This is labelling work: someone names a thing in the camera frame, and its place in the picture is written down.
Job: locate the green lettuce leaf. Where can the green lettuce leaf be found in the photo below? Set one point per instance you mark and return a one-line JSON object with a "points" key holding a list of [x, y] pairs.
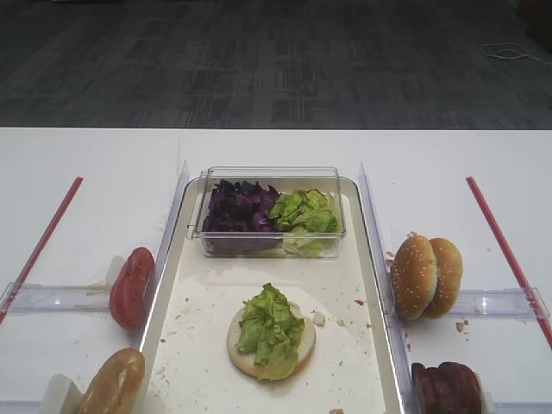
{"points": [[271, 333]]}

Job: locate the green lettuce pile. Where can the green lettuce pile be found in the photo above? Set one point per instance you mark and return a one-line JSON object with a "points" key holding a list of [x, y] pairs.
{"points": [[303, 212]]}

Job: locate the bread crumb piece on tray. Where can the bread crumb piece on tray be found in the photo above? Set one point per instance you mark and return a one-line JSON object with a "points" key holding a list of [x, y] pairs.
{"points": [[318, 319]]}

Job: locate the red tomato slices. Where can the red tomato slices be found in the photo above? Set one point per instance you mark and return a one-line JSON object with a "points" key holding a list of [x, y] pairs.
{"points": [[127, 294]]}

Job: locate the white block behind tomato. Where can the white block behind tomato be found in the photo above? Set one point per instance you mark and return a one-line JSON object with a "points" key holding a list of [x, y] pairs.
{"points": [[115, 267]]}

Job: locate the brown meat patties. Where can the brown meat patties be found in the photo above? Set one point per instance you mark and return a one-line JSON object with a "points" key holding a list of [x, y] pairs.
{"points": [[449, 388]]}

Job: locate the clear plastic salad container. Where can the clear plastic salad container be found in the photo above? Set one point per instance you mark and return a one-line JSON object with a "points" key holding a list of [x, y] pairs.
{"points": [[285, 180]]}

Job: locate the purple cabbage pile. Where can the purple cabbage pile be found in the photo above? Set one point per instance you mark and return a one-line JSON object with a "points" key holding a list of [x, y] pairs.
{"points": [[240, 207]]}

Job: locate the left long clear divider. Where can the left long clear divider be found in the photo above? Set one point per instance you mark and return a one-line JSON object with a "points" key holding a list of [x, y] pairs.
{"points": [[153, 286]]}

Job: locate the long clear divider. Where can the long clear divider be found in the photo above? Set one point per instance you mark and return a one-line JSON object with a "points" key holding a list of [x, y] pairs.
{"points": [[153, 286], [404, 391]]}

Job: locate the right long clear divider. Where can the right long clear divider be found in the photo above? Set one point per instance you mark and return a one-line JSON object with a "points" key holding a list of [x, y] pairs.
{"points": [[404, 391]]}

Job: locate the sesame bun front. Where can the sesame bun front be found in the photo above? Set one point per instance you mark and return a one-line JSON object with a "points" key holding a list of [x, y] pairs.
{"points": [[414, 277]]}

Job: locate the sesame bun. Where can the sesame bun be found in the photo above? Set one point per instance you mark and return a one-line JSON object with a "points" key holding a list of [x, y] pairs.
{"points": [[449, 268], [414, 277]]}

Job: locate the bottom bun half on tray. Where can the bottom bun half on tray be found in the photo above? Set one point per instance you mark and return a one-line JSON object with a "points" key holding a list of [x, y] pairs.
{"points": [[245, 362]]}

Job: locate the sesame bun rear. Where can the sesame bun rear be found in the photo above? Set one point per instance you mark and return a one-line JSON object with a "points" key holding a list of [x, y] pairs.
{"points": [[449, 268]]}

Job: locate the white metal tray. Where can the white metal tray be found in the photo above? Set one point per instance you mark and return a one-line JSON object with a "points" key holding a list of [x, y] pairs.
{"points": [[350, 369]]}

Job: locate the right red strip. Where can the right red strip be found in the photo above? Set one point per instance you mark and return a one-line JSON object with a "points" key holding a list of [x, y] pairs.
{"points": [[522, 281]]}

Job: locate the red strip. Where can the red strip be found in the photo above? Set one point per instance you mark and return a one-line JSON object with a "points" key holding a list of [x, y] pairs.
{"points": [[22, 277], [522, 281]]}

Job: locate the bun half lower left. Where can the bun half lower left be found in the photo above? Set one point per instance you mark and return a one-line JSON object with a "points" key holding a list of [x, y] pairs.
{"points": [[114, 388]]}

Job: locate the left red strip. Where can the left red strip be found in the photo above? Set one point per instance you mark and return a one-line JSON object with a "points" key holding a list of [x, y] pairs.
{"points": [[22, 277]]}

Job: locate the white block lower left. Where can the white block lower left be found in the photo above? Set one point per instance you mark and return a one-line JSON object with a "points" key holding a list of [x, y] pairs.
{"points": [[61, 396]]}

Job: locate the upper left clear rail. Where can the upper left clear rail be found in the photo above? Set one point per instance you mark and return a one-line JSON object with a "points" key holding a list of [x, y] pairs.
{"points": [[30, 298]]}

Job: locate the clear rail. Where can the clear rail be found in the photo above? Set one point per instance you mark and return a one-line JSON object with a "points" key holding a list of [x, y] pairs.
{"points": [[510, 303], [30, 298], [523, 408]]}

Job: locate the upper right clear rail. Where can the upper right clear rail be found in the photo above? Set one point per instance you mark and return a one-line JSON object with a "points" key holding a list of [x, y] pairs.
{"points": [[510, 303]]}

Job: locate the lower right clear rail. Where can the lower right clear rail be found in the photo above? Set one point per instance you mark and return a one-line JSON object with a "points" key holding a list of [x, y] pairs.
{"points": [[523, 408]]}

